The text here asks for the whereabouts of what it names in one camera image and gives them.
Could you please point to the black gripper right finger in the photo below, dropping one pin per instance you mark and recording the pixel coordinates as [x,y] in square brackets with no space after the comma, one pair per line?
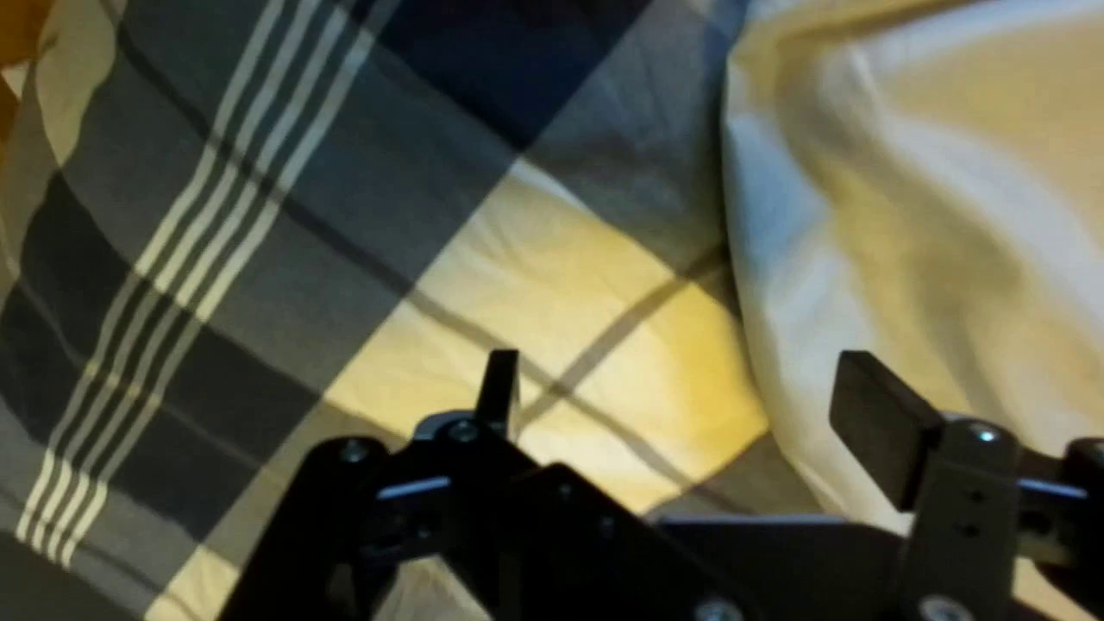
[954,518]

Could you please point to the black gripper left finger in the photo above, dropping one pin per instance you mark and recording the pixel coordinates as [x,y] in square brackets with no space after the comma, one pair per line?
[459,530]

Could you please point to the grey pillow case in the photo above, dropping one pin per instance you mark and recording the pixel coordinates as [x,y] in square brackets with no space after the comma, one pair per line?
[919,175]

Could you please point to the plaid yellow grey bedspread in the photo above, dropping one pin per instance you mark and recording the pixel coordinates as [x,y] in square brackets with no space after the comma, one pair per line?
[229,228]

